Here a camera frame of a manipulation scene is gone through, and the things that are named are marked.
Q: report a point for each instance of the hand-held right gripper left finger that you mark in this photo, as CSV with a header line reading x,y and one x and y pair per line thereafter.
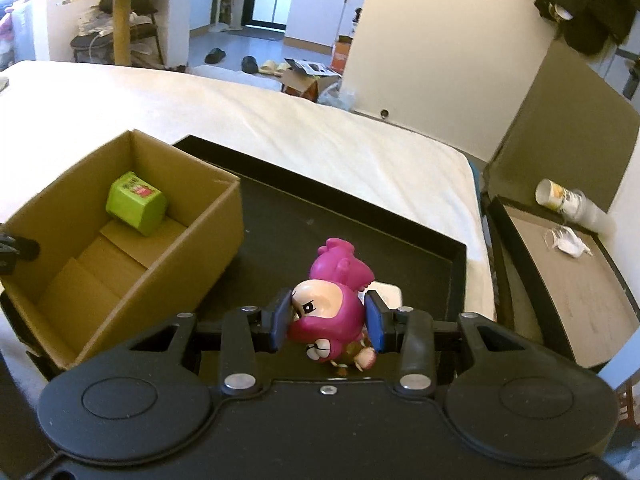
x,y
280,322

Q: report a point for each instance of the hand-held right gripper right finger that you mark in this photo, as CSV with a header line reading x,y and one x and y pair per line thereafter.
x,y
375,322

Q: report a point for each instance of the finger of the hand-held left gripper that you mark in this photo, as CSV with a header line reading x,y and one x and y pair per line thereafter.
x,y
15,250

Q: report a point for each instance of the pink toy figure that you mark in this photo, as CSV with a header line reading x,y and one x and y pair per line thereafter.
x,y
340,275

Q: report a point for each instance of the black shallow tray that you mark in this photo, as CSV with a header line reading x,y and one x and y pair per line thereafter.
x,y
310,220

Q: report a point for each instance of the green cube toy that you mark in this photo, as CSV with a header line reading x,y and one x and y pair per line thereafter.
x,y
132,205

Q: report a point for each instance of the white charger block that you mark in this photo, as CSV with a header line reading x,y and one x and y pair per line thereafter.
x,y
389,292

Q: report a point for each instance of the black low side table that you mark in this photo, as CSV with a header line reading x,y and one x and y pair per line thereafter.
x,y
555,285

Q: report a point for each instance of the white face mask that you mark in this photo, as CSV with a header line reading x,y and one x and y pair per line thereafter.
x,y
567,242

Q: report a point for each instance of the clear plastic bag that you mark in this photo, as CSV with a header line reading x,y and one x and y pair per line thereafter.
x,y
340,96

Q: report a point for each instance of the stack of paper cups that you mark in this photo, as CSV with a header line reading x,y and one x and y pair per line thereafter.
x,y
575,202

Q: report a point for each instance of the black chair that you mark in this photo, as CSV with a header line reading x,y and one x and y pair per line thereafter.
x,y
125,35

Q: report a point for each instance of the cardboard box with papers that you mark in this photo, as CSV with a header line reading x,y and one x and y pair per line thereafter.
x,y
305,80

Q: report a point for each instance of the round yellow table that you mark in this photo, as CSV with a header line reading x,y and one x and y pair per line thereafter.
x,y
120,20

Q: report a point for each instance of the beige slipper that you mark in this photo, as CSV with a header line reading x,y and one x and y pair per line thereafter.
x,y
283,68
269,66

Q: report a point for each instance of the black slipper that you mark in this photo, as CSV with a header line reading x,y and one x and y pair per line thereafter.
x,y
215,55
249,64

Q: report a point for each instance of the orange carton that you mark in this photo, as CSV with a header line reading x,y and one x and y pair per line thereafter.
x,y
342,55

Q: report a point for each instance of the large cardboard sheet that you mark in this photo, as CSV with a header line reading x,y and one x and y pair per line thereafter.
x,y
565,125

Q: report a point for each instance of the white kitchen cabinet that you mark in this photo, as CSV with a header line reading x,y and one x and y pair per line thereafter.
x,y
320,10

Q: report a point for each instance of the black hanging jacket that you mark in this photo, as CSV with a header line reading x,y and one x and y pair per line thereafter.
x,y
585,0

